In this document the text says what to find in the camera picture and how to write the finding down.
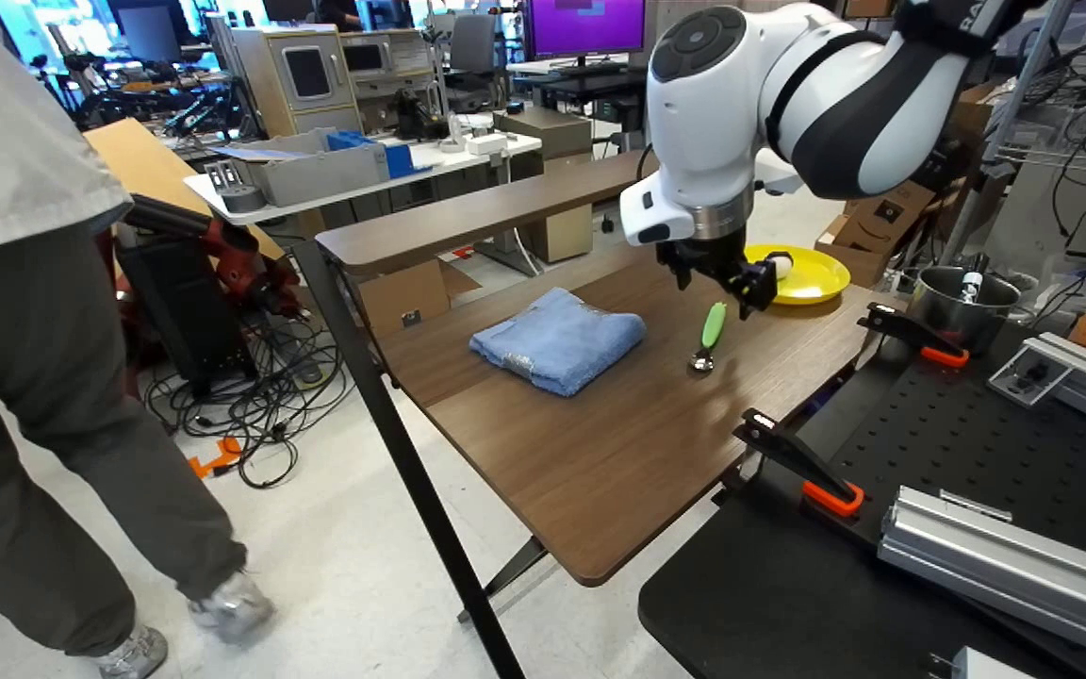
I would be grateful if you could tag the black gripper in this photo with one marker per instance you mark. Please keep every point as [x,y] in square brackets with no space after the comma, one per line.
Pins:
[720,261]

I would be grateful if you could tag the red robot arm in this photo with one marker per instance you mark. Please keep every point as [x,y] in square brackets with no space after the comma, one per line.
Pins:
[234,253]

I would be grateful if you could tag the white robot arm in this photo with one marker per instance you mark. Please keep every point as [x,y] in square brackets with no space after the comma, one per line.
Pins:
[842,105]

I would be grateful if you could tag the yellow plate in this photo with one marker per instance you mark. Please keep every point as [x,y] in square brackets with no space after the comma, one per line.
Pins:
[804,276]

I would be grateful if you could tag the cardboard box on floor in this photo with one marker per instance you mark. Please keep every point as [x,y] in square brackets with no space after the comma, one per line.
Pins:
[867,230]

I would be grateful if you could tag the folded blue cloth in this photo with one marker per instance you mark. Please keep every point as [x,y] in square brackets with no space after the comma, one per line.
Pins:
[558,341]

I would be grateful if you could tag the small steel pot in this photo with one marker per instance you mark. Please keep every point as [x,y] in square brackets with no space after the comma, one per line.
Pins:
[935,304]

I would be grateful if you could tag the black perforated breadboard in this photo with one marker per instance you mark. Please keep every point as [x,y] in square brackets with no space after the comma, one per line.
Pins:
[778,591]

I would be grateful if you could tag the purple monitor screen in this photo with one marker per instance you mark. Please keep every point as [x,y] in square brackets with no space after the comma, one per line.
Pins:
[577,26]

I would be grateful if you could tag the person in grey trousers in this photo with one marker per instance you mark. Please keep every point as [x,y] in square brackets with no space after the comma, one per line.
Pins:
[63,385]

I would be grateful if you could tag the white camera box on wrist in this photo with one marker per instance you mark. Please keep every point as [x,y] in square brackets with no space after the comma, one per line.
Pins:
[656,210]

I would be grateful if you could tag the orange handled clamp far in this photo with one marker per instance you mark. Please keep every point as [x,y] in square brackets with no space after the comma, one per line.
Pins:
[929,343]

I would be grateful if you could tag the orange handled clamp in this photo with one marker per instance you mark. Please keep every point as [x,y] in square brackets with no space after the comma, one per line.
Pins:
[814,479]
[929,343]

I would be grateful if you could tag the orange handled clamp near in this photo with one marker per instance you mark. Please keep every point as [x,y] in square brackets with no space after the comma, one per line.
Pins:
[814,479]

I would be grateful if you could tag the aluminium extrusion rail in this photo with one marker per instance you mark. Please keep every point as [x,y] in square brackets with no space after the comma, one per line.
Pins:
[988,561]

